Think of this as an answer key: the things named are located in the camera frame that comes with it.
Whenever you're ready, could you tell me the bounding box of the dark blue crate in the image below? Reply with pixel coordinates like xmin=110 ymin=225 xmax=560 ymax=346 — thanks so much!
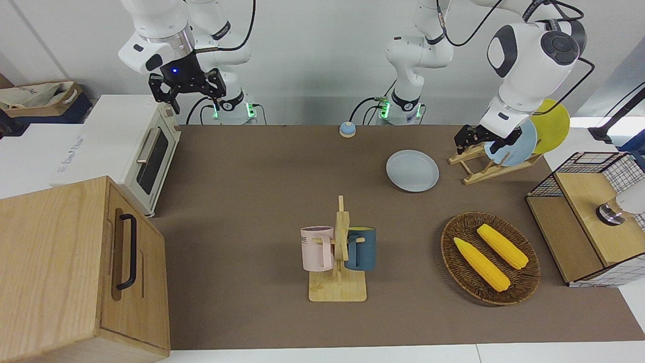
xmin=0 ymin=96 xmax=94 ymax=138

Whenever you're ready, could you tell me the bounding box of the white cylinder with metal base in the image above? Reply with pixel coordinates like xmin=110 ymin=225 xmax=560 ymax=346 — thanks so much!
xmin=596 ymin=184 xmax=645 ymax=226

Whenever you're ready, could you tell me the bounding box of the wire grid box wooden shelf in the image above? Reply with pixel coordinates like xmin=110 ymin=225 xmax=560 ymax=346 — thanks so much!
xmin=526 ymin=151 xmax=645 ymax=288

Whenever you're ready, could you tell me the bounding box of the black left base cable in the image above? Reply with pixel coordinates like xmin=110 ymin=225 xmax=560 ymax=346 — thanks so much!
xmin=349 ymin=96 xmax=384 ymax=126

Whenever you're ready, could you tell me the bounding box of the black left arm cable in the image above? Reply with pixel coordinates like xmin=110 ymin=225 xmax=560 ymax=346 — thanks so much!
xmin=436 ymin=0 xmax=596 ymax=116

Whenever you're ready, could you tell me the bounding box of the yellow corn cob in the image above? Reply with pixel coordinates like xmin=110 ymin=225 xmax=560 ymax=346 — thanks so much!
xmin=477 ymin=223 xmax=530 ymax=270
xmin=454 ymin=237 xmax=511 ymax=292

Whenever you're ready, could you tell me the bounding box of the gray round plate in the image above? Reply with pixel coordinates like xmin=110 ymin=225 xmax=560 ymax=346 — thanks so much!
xmin=386 ymin=150 xmax=440 ymax=193

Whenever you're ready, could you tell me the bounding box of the black base cable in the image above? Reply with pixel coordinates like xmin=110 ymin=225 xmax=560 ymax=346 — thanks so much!
xmin=185 ymin=98 xmax=218 ymax=126
xmin=349 ymin=96 xmax=384 ymax=126

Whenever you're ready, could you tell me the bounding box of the brown wicker basket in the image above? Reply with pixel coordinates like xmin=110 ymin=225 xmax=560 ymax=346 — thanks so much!
xmin=441 ymin=212 xmax=541 ymax=306

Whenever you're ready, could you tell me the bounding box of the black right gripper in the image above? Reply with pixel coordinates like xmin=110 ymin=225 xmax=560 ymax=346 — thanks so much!
xmin=148 ymin=50 xmax=226 ymax=115

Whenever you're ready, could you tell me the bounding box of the black right base cable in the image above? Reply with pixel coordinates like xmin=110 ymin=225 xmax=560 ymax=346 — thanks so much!
xmin=185 ymin=98 xmax=218 ymax=126

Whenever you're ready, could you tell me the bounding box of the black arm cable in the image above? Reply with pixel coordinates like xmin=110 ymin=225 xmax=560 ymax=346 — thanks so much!
xmin=436 ymin=0 xmax=596 ymax=116
xmin=194 ymin=0 xmax=256 ymax=53

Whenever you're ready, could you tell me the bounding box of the dark blue mug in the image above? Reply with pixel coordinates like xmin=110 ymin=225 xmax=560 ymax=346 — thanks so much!
xmin=345 ymin=227 xmax=376 ymax=271

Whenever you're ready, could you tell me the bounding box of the white toaster oven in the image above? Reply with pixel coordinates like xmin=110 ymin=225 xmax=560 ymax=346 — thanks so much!
xmin=123 ymin=103 xmax=182 ymax=218
xmin=50 ymin=95 xmax=162 ymax=188

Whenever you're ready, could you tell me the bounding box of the brown table mat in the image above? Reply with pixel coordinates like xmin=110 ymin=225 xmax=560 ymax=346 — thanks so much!
xmin=146 ymin=125 xmax=645 ymax=351

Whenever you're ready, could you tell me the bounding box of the cardboard box with cloth bag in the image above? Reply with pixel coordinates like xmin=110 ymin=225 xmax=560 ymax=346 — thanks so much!
xmin=0 ymin=81 xmax=84 ymax=119

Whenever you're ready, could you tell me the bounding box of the black cabinet handle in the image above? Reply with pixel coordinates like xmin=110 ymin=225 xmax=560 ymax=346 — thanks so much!
xmin=116 ymin=214 xmax=138 ymax=290

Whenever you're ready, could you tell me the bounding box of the wooden cabinet box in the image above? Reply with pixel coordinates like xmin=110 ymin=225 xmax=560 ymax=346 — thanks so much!
xmin=0 ymin=175 xmax=171 ymax=363

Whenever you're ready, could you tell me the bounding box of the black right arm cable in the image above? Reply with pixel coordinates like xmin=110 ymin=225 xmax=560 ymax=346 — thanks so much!
xmin=194 ymin=0 xmax=256 ymax=53

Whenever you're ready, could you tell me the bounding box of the wooden mug stand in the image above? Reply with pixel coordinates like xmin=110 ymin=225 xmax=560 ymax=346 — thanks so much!
xmin=308 ymin=196 xmax=367 ymax=303

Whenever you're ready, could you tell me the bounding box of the yellow round plate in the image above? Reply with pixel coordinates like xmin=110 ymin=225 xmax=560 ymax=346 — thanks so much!
xmin=529 ymin=99 xmax=571 ymax=155

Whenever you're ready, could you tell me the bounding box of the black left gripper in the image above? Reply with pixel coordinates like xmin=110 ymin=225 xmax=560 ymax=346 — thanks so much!
xmin=455 ymin=124 xmax=523 ymax=155

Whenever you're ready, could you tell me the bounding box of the light blue round plate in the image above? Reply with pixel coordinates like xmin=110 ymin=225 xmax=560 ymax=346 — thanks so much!
xmin=484 ymin=118 xmax=538 ymax=167

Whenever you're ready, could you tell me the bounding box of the pink mug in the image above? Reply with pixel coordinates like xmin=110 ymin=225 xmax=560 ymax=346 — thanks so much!
xmin=301 ymin=226 xmax=335 ymax=271

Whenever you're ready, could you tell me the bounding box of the wooden plate rack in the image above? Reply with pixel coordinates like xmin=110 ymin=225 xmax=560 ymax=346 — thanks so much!
xmin=448 ymin=144 xmax=544 ymax=186

